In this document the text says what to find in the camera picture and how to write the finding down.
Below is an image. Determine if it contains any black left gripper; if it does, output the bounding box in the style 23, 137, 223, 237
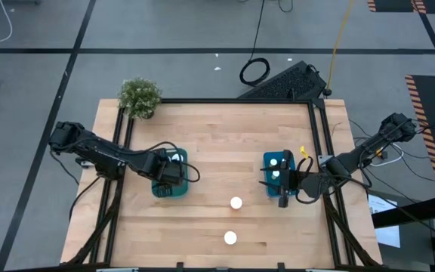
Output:
150, 147, 185, 199

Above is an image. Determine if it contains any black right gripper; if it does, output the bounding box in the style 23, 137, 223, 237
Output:
258, 150, 319, 209

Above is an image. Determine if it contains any blue plastic bin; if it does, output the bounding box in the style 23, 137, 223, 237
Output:
262, 150, 298, 199

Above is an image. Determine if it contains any teal plastic bin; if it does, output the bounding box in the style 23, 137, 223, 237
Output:
151, 147, 190, 200

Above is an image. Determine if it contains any small green potted plant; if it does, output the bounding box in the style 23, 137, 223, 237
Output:
117, 76, 163, 120

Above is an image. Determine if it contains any black perforated computer case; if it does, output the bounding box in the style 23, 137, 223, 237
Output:
237, 60, 329, 101

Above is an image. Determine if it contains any white paper sheet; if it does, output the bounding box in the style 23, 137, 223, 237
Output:
367, 193, 402, 249

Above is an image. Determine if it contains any black metal beam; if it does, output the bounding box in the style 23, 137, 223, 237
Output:
371, 193, 435, 230

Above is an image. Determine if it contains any narrow hazard striped floor mat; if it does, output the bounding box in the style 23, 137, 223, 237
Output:
366, 0, 435, 15

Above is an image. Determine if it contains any silver right arm base bracket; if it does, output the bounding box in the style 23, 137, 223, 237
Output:
316, 153, 334, 167

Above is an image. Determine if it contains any black aluminium table frame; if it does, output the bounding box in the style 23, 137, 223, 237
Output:
60, 97, 383, 272

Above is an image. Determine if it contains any black hanging coiled cable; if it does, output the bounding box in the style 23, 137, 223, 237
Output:
239, 0, 272, 88

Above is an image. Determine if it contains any white cable loop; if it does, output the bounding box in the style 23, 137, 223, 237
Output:
368, 141, 406, 168

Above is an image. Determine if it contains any yellow hanging cable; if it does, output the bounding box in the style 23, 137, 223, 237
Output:
325, 0, 355, 96

